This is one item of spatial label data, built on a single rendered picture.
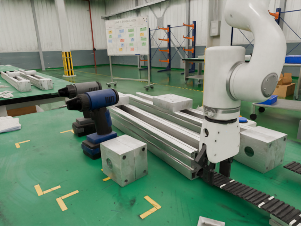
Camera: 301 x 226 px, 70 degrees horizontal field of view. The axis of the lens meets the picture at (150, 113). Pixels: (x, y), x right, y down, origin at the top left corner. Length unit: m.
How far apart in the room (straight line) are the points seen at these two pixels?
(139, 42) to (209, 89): 5.77
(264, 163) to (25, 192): 0.64
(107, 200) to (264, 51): 0.46
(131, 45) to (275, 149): 5.88
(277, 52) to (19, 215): 0.62
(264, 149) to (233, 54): 0.30
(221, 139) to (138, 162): 0.23
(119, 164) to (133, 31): 5.87
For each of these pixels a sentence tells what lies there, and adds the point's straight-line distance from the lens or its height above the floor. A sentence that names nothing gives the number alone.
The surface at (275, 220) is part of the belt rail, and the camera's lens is 0.54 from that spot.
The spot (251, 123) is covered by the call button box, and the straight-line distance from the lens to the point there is 0.91.
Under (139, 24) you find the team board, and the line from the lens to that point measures 6.24.
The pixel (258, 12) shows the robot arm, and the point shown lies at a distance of 0.50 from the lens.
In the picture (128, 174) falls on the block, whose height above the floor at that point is 0.81.
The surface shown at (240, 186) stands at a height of 0.80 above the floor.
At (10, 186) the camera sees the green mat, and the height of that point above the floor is 0.78.
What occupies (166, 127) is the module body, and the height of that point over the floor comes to 0.86.
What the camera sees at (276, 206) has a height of 0.81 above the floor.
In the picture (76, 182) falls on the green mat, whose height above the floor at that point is 0.78.
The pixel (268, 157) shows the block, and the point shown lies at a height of 0.83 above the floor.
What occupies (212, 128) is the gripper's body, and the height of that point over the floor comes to 0.95.
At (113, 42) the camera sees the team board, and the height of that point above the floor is 1.33.
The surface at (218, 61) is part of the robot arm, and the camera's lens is 0.48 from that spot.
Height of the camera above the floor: 1.13
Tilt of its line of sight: 17 degrees down
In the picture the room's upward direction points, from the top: 2 degrees counter-clockwise
